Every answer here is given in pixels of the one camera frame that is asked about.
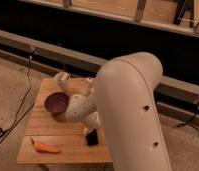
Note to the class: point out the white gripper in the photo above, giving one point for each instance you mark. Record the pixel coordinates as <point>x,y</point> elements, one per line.
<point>91,122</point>

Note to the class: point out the black eraser block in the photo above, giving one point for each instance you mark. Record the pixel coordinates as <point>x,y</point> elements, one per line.
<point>92,138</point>

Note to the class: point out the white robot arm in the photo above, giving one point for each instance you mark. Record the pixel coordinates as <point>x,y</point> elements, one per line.
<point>123,98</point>

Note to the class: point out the purple bowl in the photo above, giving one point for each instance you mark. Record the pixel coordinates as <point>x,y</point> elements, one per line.
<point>56,103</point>

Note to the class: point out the orange carrot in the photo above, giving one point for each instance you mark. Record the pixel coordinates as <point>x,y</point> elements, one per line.
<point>44,148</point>

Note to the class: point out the clear glass cup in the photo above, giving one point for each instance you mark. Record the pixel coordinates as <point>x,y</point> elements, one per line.
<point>61,80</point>

